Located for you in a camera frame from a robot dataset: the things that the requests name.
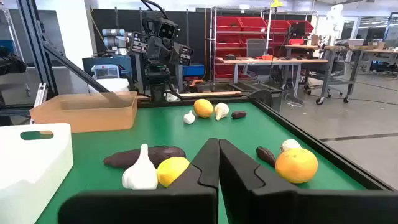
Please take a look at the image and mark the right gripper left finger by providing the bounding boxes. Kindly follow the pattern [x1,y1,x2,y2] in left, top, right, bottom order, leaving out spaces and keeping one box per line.
[58,138,220,224]

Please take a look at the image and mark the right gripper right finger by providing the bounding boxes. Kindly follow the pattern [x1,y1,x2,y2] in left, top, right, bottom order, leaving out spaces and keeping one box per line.
[218,138,398,224]

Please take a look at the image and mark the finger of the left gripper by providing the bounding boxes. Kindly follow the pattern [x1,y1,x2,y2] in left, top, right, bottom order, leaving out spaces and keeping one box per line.
[170,42,194,67]
[129,30,149,54]

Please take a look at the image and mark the yellow lemon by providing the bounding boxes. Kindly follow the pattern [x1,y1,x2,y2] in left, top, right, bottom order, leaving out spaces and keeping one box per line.
[156,156,190,188]
[193,98,215,119]

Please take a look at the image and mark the small white garlic bulb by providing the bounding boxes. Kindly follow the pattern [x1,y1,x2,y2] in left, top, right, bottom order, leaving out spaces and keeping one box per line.
[280,138,302,153]
[183,110,196,125]

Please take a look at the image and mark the large dark purple eggplant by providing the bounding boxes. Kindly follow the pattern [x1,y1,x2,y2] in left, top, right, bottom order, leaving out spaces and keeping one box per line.
[103,145,187,170]

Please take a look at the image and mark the blue storage bin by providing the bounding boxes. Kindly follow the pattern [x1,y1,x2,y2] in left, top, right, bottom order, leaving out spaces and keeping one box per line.
[182,63,206,77]

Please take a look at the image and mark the orange black tool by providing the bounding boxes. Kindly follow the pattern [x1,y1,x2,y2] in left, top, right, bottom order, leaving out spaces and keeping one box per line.
[188,78,206,88]

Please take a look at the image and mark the metal shelf rack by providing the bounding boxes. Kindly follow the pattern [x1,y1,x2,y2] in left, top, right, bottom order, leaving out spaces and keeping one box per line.
[210,5,315,84]

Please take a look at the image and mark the large orange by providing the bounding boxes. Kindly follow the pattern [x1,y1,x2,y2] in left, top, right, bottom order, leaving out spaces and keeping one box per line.
[275,147,319,184]

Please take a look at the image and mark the large white garlic bulb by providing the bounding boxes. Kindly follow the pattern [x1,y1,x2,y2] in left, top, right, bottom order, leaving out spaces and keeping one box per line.
[121,143,159,191]

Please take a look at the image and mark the clear plastic storage box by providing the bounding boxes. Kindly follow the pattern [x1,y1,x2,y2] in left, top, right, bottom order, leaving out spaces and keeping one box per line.
[90,63,121,80]

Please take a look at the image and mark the white round bucket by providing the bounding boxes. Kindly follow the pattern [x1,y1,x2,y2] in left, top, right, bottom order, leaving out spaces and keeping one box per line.
[87,78,131,94]

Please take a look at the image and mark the red storage bin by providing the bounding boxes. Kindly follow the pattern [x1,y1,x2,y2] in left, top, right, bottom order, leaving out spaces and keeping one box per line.
[287,20,315,35]
[267,19,292,34]
[239,17,268,32]
[216,16,243,32]

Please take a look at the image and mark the medium white garlic bulb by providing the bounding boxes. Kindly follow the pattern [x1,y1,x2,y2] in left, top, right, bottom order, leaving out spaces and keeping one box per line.
[214,102,230,121]

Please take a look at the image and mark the grey office chair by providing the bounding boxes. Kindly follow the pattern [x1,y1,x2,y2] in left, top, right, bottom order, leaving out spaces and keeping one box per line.
[246,38,267,58]

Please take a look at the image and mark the tan translucent plastic basket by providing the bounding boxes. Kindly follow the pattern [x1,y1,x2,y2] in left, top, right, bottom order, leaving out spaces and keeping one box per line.
[29,91,138,134]

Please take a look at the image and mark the silver aluminium extrusion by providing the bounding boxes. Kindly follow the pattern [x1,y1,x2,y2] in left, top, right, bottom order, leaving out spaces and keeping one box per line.
[32,82,49,125]

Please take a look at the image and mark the black bag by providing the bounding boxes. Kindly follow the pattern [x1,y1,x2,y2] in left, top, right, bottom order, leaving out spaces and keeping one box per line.
[0,45,27,76]

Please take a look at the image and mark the white plastic basket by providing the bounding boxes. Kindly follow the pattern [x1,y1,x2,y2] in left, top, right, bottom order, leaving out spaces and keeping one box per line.
[0,123,75,224]

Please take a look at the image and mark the wheeled wooden workbench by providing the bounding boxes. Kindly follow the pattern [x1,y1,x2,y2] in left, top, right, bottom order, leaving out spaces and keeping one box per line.
[284,44,365,105]

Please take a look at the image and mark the white robot figure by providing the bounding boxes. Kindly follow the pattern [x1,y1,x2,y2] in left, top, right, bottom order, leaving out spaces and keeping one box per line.
[324,4,345,45]

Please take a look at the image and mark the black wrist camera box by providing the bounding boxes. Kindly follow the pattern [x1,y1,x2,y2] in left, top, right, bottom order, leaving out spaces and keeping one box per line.
[156,17,181,40]

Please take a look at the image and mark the black diagonal frame brace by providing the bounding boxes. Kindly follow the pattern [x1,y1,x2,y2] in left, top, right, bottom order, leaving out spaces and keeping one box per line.
[42,40,110,94]

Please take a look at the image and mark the black frame post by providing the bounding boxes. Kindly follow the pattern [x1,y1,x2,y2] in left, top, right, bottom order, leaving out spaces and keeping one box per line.
[17,0,60,98]

